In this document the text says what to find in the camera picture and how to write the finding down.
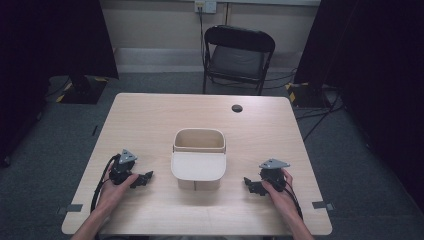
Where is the black wall socket cable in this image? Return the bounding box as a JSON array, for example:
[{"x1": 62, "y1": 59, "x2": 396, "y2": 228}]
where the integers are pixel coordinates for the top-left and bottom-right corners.
[{"x1": 198, "y1": 5, "x2": 208, "y2": 73}]

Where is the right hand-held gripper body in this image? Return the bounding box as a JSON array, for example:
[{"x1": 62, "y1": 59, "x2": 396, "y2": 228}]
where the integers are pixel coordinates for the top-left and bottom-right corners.
[{"x1": 258, "y1": 158, "x2": 291, "y2": 193}]

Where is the black folding chair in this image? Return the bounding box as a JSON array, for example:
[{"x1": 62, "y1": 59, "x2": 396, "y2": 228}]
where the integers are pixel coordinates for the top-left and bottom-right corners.
[{"x1": 202, "y1": 24, "x2": 277, "y2": 97}]

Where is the black floor cable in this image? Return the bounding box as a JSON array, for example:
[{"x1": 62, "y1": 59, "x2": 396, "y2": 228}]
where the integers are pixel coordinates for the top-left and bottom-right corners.
[
  {"x1": 295, "y1": 93, "x2": 346, "y2": 142},
  {"x1": 261, "y1": 67, "x2": 298, "y2": 90}
]

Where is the person's left hand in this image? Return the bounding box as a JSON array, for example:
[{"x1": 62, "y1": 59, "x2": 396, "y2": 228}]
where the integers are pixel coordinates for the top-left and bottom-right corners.
[{"x1": 95, "y1": 161, "x2": 140, "y2": 216}]

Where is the dark curtain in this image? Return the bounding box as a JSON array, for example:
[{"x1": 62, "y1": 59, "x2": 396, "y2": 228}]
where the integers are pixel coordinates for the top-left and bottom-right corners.
[
  {"x1": 293, "y1": 0, "x2": 424, "y2": 214},
  {"x1": 0, "y1": 0, "x2": 120, "y2": 168}
]

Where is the black stand base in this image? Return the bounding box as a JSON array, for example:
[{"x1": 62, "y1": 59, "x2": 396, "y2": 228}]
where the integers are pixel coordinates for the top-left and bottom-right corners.
[
  {"x1": 55, "y1": 74, "x2": 110, "y2": 105},
  {"x1": 285, "y1": 81, "x2": 332, "y2": 109}
]

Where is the beige storage box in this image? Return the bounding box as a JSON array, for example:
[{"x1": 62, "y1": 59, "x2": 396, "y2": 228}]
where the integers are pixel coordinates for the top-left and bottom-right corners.
[{"x1": 172, "y1": 127, "x2": 228, "y2": 192}]

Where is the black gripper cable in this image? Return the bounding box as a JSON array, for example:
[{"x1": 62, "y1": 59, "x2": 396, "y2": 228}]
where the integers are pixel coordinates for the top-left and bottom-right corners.
[
  {"x1": 273, "y1": 178, "x2": 304, "y2": 221},
  {"x1": 90, "y1": 153, "x2": 122, "y2": 214}
]

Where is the person's right hand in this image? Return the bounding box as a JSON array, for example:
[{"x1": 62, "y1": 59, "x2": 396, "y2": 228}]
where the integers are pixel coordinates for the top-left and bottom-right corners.
[{"x1": 260, "y1": 167, "x2": 296, "y2": 219}]

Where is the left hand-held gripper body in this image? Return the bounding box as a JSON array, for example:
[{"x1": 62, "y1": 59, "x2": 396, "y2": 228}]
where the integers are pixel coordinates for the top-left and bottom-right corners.
[{"x1": 109, "y1": 148, "x2": 139, "y2": 186}]

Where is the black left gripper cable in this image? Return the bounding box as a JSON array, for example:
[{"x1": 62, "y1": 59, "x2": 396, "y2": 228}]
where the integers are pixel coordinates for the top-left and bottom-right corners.
[{"x1": 90, "y1": 153, "x2": 122, "y2": 214}]

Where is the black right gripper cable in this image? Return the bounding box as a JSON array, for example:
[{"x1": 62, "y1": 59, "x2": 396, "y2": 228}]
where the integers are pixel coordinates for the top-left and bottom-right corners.
[{"x1": 273, "y1": 178, "x2": 304, "y2": 221}]

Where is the grey tape strip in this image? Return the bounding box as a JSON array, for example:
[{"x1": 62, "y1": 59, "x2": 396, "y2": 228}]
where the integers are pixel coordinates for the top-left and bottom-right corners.
[
  {"x1": 311, "y1": 200, "x2": 336, "y2": 212},
  {"x1": 56, "y1": 203, "x2": 84, "y2": 215}
]

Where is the white wall socket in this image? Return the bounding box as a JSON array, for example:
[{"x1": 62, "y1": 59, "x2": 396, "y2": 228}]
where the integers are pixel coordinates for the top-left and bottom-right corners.
[{"x1": 194, "y1": 0, "x2": 218, "y2": 15}]

